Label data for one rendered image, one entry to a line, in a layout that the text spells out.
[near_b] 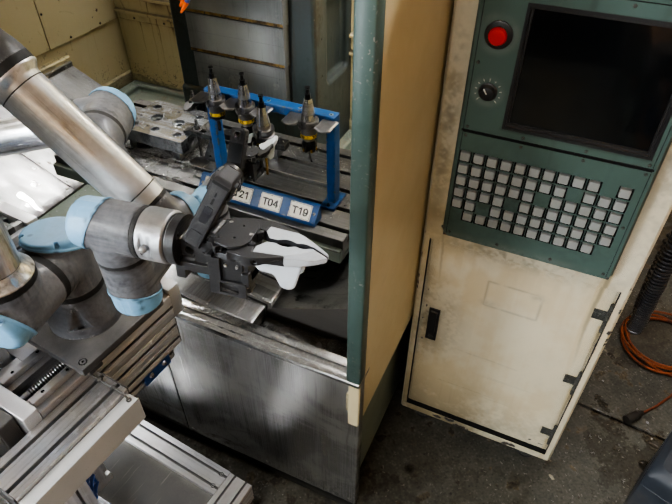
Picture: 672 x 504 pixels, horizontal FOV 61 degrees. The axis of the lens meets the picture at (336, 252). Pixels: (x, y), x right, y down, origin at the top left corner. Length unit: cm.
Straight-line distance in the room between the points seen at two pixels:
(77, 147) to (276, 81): 164
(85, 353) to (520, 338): 127
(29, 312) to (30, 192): 162
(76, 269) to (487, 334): 127
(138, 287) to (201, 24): 185
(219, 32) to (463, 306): 149
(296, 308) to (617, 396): 151
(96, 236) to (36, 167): 197
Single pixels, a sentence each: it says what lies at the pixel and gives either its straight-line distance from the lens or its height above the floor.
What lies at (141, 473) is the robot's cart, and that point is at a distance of 219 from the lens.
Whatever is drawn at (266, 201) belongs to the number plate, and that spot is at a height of 94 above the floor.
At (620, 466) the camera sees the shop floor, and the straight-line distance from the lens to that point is 257.
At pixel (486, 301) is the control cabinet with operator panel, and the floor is 78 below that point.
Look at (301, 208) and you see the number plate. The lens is 185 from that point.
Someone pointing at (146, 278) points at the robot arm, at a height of 148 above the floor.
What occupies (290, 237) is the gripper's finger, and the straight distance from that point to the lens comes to 75.
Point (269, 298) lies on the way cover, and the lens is 189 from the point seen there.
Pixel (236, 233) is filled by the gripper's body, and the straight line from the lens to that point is 75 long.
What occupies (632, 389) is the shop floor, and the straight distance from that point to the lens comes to 281.
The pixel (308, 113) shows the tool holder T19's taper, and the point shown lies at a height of 125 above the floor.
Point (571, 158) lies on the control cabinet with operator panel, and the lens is 144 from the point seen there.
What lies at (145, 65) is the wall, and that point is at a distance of 352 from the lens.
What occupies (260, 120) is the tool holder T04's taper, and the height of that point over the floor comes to 126.
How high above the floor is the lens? 206
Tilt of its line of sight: 42 degrees down
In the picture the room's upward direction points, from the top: straight up
